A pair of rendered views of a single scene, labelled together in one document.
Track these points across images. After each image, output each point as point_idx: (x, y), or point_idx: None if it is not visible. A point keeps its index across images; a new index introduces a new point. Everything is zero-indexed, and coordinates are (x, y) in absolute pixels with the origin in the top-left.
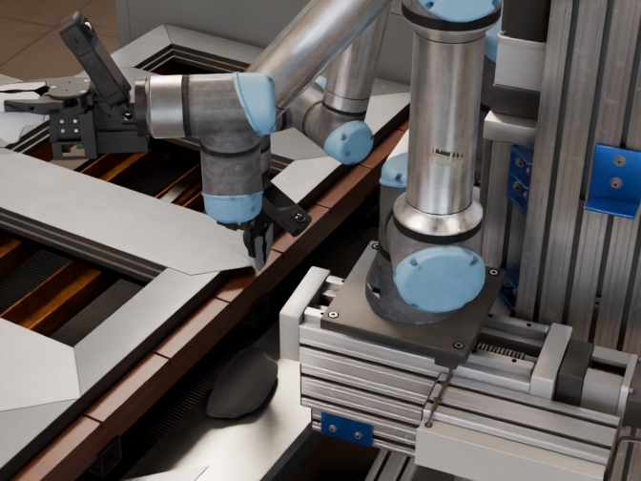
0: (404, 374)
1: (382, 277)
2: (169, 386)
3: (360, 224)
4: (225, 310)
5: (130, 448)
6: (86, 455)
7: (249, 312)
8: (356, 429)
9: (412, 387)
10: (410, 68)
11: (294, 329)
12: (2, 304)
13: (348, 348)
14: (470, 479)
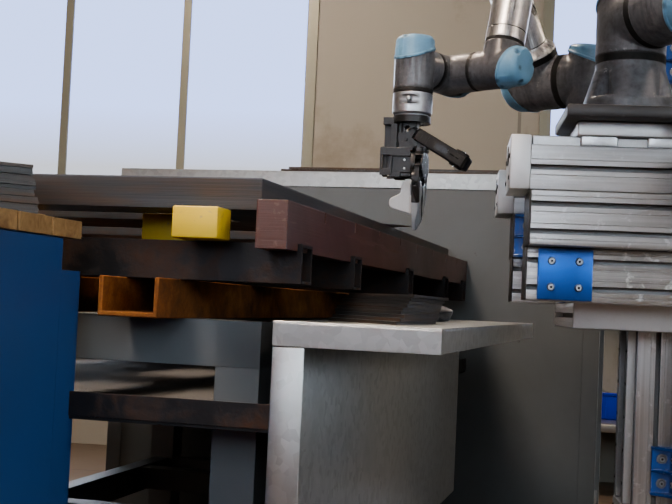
0: (638, 173)
1: (611, 76)
2: (377, 263)
3: None
4: (398, 242)
5: None
6: (347, 244)
7: (403, 276)
8: (576, 281)
9: (646, 187)
10: (431, 238)
11: (526, 149)
12: (81, 370)
13: (582, 157)
14: (645, 428)
